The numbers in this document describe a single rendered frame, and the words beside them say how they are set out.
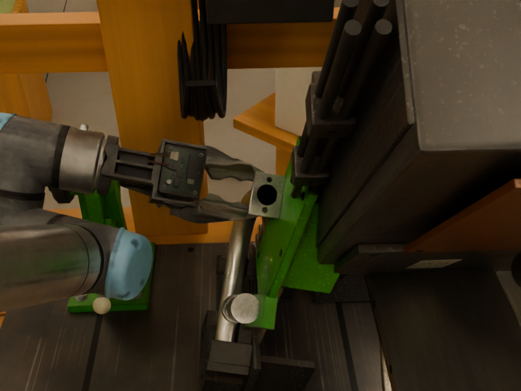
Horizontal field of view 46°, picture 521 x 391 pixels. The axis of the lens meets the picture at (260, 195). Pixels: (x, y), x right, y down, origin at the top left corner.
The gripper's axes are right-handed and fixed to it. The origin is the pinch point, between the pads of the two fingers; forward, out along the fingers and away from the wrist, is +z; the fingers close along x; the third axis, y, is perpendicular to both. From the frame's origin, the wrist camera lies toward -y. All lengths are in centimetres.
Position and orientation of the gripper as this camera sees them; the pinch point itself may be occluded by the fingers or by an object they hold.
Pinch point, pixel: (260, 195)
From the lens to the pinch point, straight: 79.9
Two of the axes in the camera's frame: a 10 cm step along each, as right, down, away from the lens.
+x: 1.5, -9.8, 1.2
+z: 9.6, 1.8, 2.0
